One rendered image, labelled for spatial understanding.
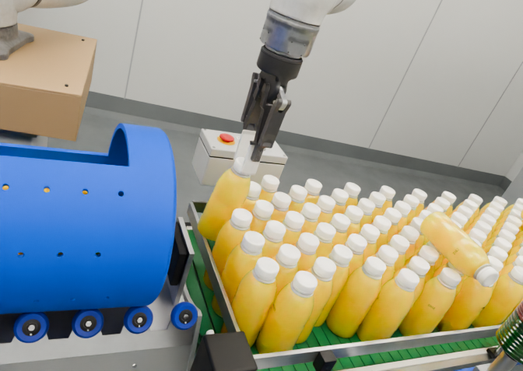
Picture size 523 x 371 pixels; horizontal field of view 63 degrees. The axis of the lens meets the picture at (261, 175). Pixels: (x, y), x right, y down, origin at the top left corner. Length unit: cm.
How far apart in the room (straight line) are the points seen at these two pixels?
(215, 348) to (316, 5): 53
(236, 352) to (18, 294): 31
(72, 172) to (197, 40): 293
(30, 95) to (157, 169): 51
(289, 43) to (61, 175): 39
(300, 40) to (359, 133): 350
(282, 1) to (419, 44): 345
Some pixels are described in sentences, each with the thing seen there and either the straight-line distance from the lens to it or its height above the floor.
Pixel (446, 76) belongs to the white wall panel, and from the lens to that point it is 440.
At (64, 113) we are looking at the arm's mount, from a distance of 106.
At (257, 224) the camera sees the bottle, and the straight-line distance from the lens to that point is 87.
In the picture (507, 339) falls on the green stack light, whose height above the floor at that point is 118.
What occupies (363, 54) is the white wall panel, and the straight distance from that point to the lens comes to 388.
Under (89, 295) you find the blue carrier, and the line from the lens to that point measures 63.
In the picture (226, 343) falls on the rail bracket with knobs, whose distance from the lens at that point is 70.
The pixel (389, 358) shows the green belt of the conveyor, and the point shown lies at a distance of 98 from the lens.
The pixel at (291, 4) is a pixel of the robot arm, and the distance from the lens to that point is 70.
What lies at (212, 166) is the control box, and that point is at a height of 105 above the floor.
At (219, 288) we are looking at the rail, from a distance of 81.
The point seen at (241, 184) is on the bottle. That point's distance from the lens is 83.
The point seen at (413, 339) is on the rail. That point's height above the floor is 98.
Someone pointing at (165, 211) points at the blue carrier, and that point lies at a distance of 59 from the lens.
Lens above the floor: 152
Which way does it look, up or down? 27 degrees down
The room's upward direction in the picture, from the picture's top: 21 degrees clockwise
